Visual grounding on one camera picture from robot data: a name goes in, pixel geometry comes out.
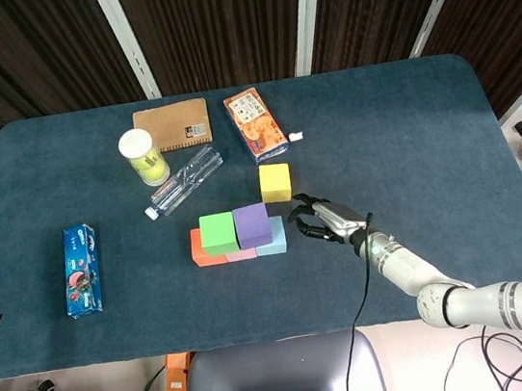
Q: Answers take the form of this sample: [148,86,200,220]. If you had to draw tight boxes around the clear plastic water bottle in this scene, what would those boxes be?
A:
[136,143,232,222]

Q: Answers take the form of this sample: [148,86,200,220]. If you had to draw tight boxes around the purple foam cube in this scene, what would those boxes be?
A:
[230,200,274,252]

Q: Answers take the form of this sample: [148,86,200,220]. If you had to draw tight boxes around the tangled black floor cables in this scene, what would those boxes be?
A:
[422,241,522,391]

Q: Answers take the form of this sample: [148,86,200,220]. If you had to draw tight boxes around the yellow tennis ball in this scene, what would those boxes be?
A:
[125,145,164,176]
[139,162,172,188]

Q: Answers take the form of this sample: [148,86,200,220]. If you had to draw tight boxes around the blue Oreo cookie box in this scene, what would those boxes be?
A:
[55,222,109,322]

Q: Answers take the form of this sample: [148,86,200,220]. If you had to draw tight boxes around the brown cardboard packet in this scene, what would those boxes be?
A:
[131,96,214,156]

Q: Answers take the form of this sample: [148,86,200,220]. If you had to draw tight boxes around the orange blue cracker box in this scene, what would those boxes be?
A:
[221,82,292,169]

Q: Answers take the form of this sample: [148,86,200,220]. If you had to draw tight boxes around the green foam cube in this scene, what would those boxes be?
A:
[196,210,242,259]

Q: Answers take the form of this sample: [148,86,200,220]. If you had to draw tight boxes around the light blue foam cube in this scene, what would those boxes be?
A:
[250,214,290,258]

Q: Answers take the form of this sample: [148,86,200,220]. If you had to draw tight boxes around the orange foam cube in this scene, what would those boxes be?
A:
[188,224,228,269]

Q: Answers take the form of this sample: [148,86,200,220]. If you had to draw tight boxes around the teal table cloth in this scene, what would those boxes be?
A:
[0,42,522,381]

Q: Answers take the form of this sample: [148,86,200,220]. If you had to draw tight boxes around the yellow foam cube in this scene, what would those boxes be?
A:
[257,161,295,206]

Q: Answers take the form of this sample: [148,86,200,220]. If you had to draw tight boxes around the orange power strip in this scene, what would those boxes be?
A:
[161,351,197,391]

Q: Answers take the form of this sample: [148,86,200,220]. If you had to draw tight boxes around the clear tennis ball tube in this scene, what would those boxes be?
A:
[116,123,173,192]

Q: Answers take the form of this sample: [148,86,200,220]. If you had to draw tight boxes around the pink foam cube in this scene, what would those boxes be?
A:
[224,246,259,264]

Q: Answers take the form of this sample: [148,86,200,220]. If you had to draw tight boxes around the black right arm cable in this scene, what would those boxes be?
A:
[317,211,400,391]

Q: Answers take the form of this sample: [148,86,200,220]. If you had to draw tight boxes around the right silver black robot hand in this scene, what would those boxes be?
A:
[283,183,377,253]

